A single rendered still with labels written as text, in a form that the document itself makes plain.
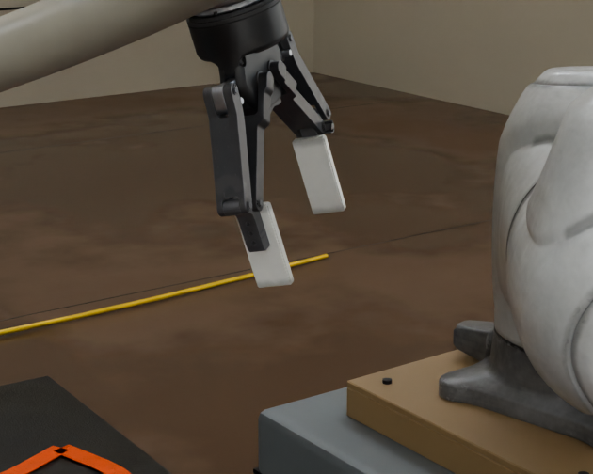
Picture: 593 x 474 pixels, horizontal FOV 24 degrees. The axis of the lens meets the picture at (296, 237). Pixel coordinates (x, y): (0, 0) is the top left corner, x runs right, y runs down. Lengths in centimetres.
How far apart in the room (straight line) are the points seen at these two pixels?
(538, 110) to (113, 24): 55
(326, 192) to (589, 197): 38
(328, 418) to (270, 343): 248
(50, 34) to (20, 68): 2
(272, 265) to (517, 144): 21
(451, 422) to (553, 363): 27
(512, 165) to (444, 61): 614
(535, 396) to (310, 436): 19
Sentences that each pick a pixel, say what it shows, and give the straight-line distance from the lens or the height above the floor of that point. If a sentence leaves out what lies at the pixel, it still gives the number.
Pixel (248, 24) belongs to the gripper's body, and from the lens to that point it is 104.
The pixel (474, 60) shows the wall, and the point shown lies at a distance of 702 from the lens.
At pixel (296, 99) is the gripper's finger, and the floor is 107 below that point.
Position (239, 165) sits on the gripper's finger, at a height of 105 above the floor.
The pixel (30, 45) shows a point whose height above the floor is 120.
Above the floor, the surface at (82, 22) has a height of 121.
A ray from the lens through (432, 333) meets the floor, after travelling 376.
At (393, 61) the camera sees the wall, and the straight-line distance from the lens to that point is 751.
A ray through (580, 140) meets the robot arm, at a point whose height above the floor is 110.
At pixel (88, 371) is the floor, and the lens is 351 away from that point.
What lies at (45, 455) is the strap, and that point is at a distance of 302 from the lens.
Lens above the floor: 127
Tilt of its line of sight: 16 degrees down
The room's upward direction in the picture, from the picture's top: straight up
